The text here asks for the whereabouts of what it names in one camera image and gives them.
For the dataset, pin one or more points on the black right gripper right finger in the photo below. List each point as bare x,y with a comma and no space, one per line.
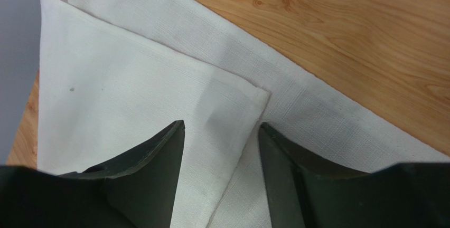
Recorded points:
307,190

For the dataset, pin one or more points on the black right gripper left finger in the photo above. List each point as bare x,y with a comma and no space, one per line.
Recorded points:
134,189

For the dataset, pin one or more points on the white cloth napkin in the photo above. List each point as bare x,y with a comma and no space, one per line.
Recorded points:
113,73

